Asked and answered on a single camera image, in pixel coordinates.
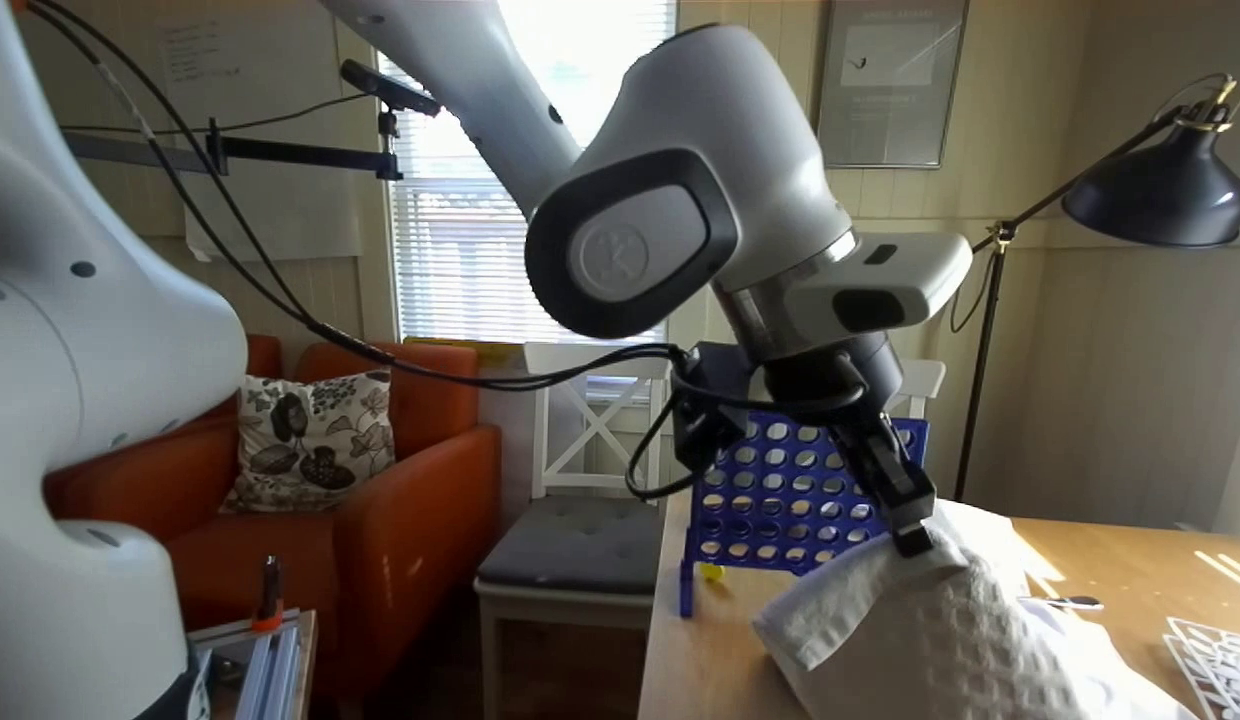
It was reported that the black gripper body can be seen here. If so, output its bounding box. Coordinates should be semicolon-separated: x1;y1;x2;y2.
756;333;908;434

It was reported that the white waffle towel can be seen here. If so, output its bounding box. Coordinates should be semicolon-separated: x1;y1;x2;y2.
746;516;1190;720

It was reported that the grey seat pad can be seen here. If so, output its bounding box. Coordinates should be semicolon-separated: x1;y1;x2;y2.
470;491;667;601

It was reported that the white plastic lattice tray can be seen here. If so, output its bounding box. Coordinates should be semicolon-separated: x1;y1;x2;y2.
1159;610;1240;720

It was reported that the black floor lamp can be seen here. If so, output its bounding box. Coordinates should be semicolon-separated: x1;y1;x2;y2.
949;72;1240;502

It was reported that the window with white blinds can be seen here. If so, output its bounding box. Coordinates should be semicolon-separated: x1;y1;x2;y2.
375;0;679;348

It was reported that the orange armchair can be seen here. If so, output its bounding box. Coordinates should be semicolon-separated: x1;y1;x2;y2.
41;333;508;716

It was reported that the floral patterned cushion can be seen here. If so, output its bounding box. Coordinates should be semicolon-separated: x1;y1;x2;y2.
217;368;402;521

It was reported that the wooden box of papers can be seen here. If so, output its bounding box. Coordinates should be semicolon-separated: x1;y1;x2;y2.
178;602;318;720

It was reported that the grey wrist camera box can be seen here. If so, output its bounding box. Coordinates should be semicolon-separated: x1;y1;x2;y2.
776;227;979;352

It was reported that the thin lamp cord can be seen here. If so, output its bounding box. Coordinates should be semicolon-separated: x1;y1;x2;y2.
945;237;1003;335

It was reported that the blue connect four frame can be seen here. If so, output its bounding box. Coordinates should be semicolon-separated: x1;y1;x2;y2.
675;403;931;620

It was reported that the framed wall picture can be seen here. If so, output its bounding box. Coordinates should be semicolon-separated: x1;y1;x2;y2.
811;0;976;174

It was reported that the black camera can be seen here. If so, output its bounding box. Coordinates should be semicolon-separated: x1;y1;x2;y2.
334;56;442;118

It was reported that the black camera boom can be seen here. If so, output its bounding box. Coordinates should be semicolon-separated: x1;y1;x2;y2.
196;112;412;184

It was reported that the red handled tool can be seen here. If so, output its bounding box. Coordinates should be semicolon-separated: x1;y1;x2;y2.
250;546;289;638

